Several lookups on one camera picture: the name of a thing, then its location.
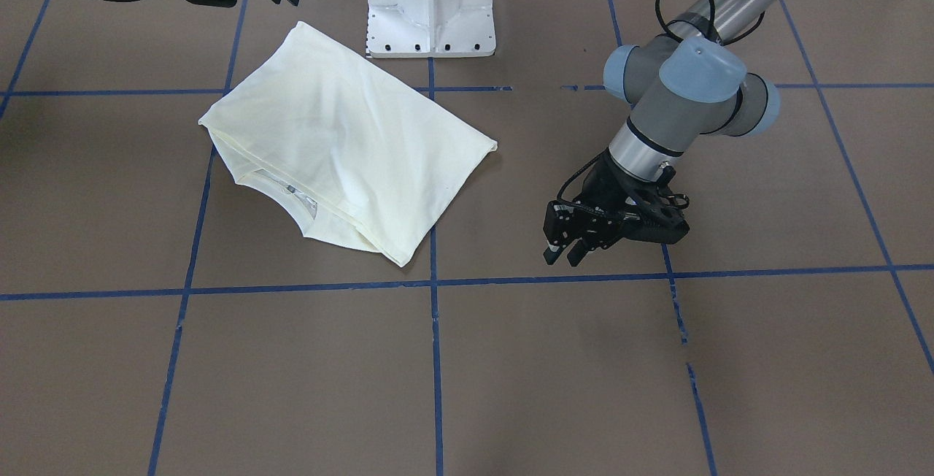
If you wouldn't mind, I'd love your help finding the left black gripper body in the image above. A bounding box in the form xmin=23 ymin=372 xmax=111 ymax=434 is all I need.
xmin=547 ymin=149 xmax=690 ymax=246

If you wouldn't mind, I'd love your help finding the cream long sleeve shirt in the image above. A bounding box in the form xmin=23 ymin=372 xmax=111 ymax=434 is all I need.
xmin=198 ymin=21 xmax=498 ymax=267

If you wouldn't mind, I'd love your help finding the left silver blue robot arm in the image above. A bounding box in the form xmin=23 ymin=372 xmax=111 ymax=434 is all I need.
xmin=543 ymin=0 xmax=781 ymax=266

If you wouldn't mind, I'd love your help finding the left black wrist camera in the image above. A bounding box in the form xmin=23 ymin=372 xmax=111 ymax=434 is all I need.
xmin=622 ymin=164 xmax=690 ymax=245

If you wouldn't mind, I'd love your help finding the white central mounting post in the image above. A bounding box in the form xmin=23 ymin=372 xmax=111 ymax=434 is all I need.
xmin=365 ymin=0 xmax=497 ymax=59

